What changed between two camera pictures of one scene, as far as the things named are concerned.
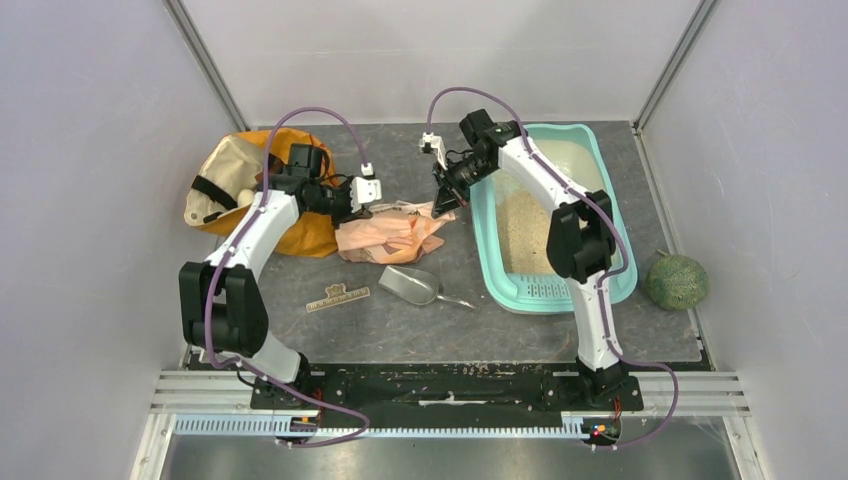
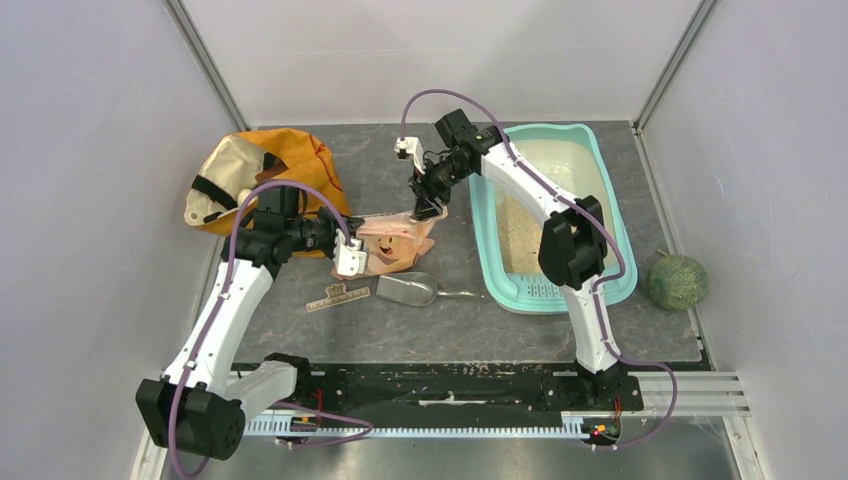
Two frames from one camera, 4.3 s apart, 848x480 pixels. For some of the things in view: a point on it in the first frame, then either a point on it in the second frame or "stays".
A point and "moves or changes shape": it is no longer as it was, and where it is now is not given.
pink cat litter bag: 395,233 moves or changes shape
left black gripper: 347,214 -> 333,223
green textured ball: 677,282 stays
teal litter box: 510,220 stays
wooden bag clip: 337,294 stays
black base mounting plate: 449,390 stays
